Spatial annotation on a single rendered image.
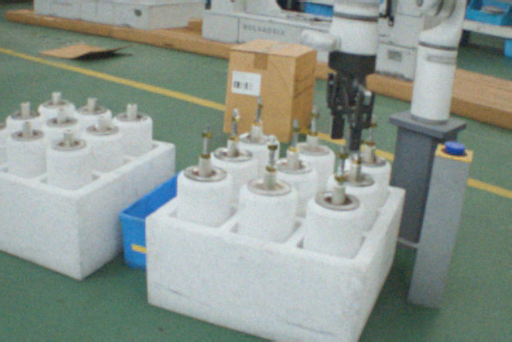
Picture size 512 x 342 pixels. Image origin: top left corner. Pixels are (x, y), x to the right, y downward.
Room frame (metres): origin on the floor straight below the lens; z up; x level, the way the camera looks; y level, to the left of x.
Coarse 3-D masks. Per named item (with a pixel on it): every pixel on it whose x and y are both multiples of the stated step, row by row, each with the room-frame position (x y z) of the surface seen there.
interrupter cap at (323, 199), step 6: (324, 192) 0.96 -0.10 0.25; (330, 192) 0.97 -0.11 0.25; (318, 198) 0.94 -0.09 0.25; (324, 198) 0.94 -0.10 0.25; (330, 198) 0.95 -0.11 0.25; (348, 198) 0.95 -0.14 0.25; (354, 198) 0.95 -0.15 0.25; (318, 204) 0.92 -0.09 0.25; (324, 204) 0.91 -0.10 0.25; (330, 204) 0.92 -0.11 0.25; (348, 204) 0.92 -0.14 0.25; (354, 204) 0.92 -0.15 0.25; (336, 210) 0.90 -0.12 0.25; (342, 210) 0.90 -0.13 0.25; (348, 210) 0.90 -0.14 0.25
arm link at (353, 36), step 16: (336, 16) 0.92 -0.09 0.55; (304, 32) 0.95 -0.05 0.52; (320, 32) 0.95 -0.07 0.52; (336, 32) 0.91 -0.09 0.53; (352, 32) 0.90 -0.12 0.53; (368, 32) 0.90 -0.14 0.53; (320, 48) 0.88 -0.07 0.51; (336, 48) 0.91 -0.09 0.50; (352, 48) 0.90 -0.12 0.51; (368, 48) 0.90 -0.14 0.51
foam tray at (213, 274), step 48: (192, 240) 0.94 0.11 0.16; (240, 240) 0.92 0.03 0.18; (288, 240) 0.93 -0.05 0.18; (384, 240) 0.99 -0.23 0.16; (192, 288) 0.94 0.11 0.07; (240, 288) 0.91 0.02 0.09; (288, 288) 0.88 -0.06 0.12; (336, 288) 0.85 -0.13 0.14; (288, 336) 0.88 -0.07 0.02; (336, 336) 0.85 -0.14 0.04
